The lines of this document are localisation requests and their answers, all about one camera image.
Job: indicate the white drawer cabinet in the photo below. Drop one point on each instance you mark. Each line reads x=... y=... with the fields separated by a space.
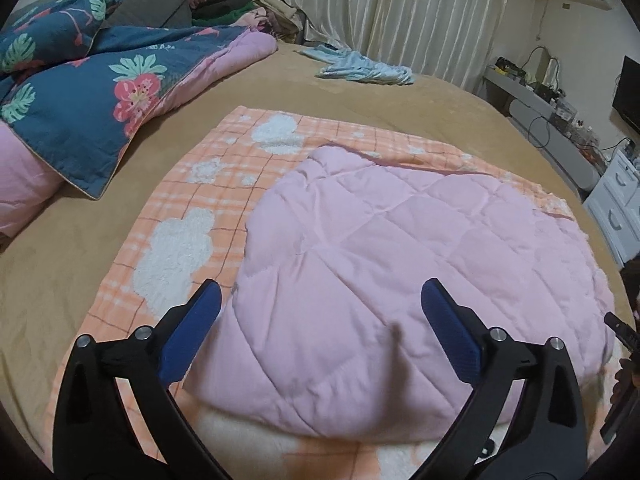
x=615 y=205

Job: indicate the light blue cloth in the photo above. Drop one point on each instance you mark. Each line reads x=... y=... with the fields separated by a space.
x=365 y=67

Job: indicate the blue floral pillow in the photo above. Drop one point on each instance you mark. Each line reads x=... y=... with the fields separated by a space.
x=55 y=25

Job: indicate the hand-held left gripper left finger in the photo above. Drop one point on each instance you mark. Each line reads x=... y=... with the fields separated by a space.
x=194 y=331

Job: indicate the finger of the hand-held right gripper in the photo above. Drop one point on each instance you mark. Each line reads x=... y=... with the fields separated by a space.
x=617 y=400
x=622 y=332

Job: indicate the tan bed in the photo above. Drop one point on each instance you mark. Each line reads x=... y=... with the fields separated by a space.
x=75 y=270

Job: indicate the grey desk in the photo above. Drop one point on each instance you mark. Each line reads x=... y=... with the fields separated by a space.
x=545 y=130

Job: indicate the orange plaid blanket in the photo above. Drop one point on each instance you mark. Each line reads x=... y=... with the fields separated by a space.
x=200 y=220

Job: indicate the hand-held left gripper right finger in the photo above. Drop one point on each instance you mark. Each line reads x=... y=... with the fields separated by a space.
x=450 y=331

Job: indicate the pile of clothes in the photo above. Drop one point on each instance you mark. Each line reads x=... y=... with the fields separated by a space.
x=245 y=10

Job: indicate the cream pleated curtain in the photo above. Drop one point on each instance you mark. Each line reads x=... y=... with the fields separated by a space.
x=390 y=10

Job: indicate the pink quilted jacket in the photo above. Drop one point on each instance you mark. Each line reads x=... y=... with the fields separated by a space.
x=400 y=280

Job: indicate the black monitor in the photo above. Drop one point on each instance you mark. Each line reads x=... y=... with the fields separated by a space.
x=627 y=95

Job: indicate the blue floral quilt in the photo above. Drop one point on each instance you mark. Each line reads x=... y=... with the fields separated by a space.
x=100 y=110

